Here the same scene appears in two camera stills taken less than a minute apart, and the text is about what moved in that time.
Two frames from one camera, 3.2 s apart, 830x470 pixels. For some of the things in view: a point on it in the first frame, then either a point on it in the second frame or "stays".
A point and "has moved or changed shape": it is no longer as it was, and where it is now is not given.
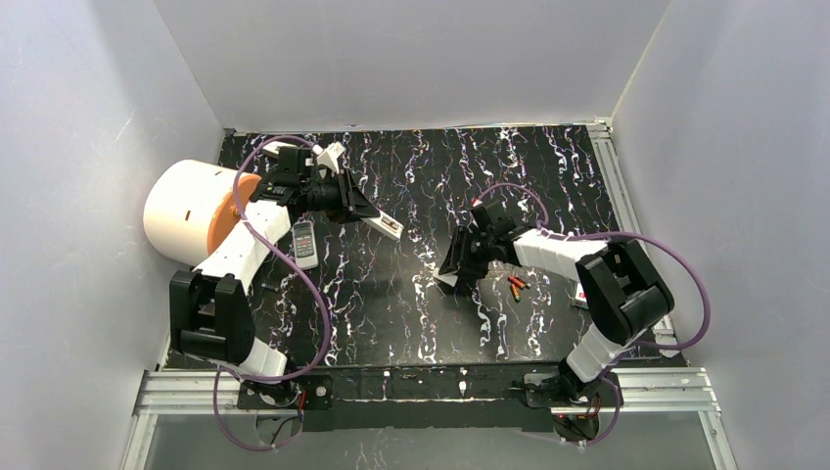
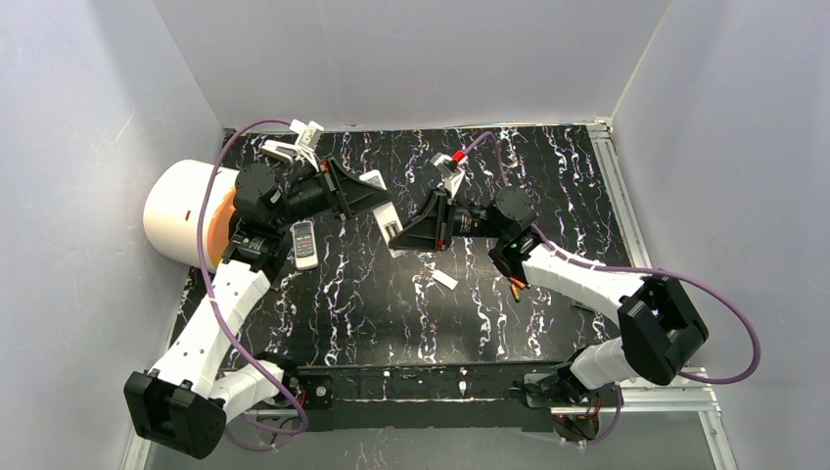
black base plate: (431, 398) stays
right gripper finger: (456, 254) to (431, 229)
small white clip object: (273, 148) stays
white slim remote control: (386, 224) has moved or changed shape
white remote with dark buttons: (305, 250) stays
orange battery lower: (515, 292) stays
